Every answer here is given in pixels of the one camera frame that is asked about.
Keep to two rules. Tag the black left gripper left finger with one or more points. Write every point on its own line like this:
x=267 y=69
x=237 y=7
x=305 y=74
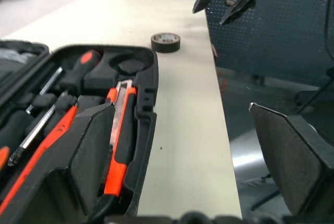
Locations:
x=96 y=143

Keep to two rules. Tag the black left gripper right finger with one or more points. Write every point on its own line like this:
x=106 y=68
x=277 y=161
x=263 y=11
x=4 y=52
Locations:
x=292 y=156

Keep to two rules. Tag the orange black utility knife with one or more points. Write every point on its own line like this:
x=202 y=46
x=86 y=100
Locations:
x=121 y=130

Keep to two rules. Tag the orange voltage tester pen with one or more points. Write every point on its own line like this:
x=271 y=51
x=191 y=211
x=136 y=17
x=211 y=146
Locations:
x=47 y=145

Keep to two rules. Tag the orange black screwdriver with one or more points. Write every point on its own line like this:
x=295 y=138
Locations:
x=39 y=127
x=81 y=64

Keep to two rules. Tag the black tool case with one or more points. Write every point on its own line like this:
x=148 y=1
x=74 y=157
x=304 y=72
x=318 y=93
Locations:
x=146 y=98

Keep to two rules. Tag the blue perforated panel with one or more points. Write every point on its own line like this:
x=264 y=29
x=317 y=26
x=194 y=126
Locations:
x=274 y=38

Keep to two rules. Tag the black stand base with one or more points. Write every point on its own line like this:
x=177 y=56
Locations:
x=313 y=96

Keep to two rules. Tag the black electrical tape roll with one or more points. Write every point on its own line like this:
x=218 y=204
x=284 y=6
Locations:
x=165 y=45

